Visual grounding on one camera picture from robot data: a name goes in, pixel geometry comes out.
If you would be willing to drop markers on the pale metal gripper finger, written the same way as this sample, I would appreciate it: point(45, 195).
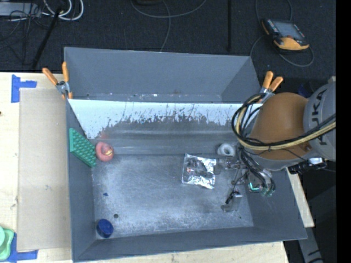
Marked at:
point(233, 201)
point(229, 165)

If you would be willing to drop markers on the white tape roll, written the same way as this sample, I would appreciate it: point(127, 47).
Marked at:
point(226, 149)

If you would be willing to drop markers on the silver foil packet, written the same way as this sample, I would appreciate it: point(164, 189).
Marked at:
point(198, 171)

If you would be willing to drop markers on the grey metal bin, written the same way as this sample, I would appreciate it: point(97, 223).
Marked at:
point(164, 196)

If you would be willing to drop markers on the pink toy donut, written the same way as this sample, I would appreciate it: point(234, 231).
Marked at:
point(103, 152)

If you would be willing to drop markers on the dark blue round cap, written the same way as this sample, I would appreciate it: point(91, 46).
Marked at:
point(104, 228)

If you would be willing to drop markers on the green studded toy plate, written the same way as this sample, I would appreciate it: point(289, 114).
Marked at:
point(81, 148)

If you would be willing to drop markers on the pale cardboard board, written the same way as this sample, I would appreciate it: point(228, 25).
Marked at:
point(41, 160)

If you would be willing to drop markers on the pale green toy shape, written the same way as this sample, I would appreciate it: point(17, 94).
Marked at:
point(5, 242)

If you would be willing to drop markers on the black cylinder on white bracket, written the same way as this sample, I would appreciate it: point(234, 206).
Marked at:
point(297, 169)

